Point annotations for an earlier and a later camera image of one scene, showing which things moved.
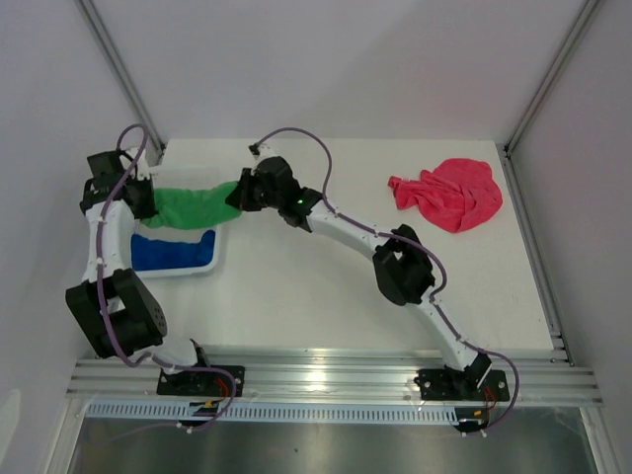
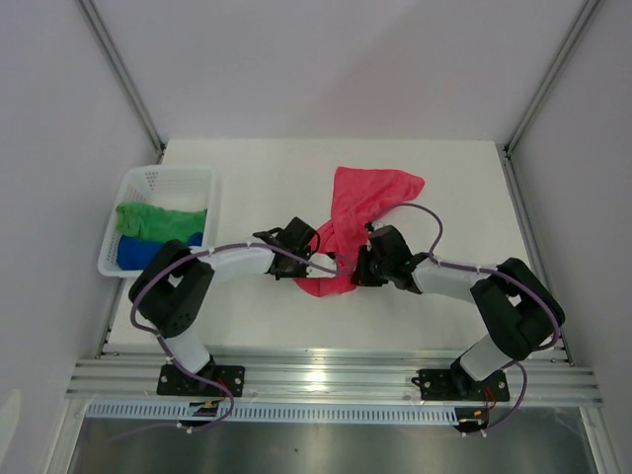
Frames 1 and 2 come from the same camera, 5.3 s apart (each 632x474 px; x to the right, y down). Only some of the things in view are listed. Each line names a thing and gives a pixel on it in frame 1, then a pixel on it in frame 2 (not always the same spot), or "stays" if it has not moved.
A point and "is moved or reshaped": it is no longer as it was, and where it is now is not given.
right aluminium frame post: (586, 15) stays
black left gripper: (149, 210) -> (301, 274)
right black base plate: (440, 385) stays
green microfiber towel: (193, 207) is moved or reshaped
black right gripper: (241, 197) -> (360, 276)
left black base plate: (201, 383) stays
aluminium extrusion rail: (546, 377) stays
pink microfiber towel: (458, 195) -> (358, 197)
